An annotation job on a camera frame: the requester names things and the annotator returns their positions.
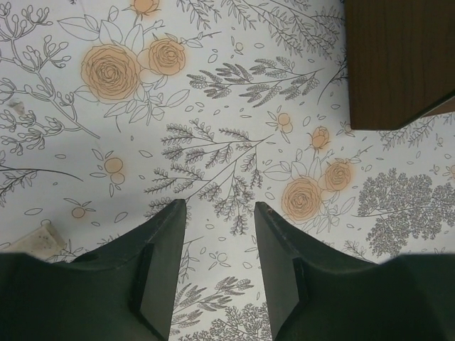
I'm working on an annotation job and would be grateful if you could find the dark wooden desk organizer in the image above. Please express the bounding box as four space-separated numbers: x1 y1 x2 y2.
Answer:
344 1 454 131

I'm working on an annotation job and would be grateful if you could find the small wooden block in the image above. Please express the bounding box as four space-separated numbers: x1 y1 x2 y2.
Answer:
2 222 65 261

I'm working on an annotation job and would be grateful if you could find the floral patterned table mat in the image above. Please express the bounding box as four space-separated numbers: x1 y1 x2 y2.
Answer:
1 1 454 340

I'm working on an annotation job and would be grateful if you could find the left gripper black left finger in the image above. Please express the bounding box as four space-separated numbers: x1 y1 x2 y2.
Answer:
1 200 186 340

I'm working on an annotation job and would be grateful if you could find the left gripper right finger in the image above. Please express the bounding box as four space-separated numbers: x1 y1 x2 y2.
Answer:
255 202 454 340

